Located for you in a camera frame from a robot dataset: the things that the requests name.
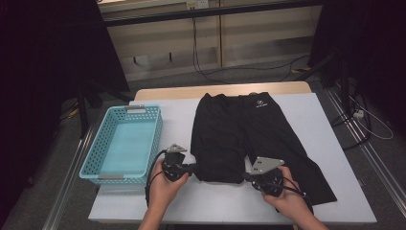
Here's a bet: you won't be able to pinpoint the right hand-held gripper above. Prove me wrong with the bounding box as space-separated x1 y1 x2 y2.
242 156 285 197

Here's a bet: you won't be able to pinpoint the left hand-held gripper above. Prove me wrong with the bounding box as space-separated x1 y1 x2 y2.
161 143 200 182

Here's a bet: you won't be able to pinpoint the wide black curtain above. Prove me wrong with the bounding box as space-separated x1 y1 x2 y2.
0 0 130 221

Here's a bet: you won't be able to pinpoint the aluminium floor rail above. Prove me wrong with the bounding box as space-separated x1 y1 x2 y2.
324 85 406 209
41 127 97 230

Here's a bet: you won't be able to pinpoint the hanging black cable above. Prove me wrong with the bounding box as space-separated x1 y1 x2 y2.
191 15 310 85

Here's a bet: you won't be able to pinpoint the person's left hand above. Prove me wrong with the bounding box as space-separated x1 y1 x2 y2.
147 158 190 212

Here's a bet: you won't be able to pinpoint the narrow black curtain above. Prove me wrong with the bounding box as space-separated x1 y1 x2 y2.
307 0 406 128

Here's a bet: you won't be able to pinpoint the light wooden table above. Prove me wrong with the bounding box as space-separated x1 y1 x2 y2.
133 80 313 102

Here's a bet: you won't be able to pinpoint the left hand-held gripper black cable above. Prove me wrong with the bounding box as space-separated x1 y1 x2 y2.
144 149 169 209

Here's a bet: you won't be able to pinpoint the turquoise plastic basket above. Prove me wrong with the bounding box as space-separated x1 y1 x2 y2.
79 104 164 186

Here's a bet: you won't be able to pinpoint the black tripod stand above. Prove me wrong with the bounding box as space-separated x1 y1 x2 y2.
295 52 352 106
76 80 135 140

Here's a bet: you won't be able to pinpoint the black floor cables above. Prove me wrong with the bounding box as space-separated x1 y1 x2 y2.
329 92 372 151

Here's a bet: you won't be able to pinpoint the hand-held gripper black cable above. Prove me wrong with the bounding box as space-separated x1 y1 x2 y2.
144 149 169 209
271 178 315 215

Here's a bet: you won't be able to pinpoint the right hand-held gripper black cable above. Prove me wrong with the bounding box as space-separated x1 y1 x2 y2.
271 178 315 215

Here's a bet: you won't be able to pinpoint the white table cover board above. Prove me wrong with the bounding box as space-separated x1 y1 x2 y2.
88 92 378 224

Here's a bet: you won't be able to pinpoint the black horizontal bar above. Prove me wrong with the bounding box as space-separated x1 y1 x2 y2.
103 0 322 27

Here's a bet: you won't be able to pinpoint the beige cabinet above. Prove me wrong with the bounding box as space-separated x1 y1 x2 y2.
97 0 324 82

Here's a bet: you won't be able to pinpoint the white wall socket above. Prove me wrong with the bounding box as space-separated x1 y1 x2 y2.
186 0 210 10

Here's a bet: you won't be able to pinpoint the black pants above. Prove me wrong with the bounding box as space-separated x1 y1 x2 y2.
190 91 338 206

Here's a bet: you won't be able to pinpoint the person's right hand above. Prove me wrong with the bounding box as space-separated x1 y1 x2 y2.
261 166 312 221

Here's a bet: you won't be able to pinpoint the thin white cable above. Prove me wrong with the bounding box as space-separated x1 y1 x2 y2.
349 95 395 141

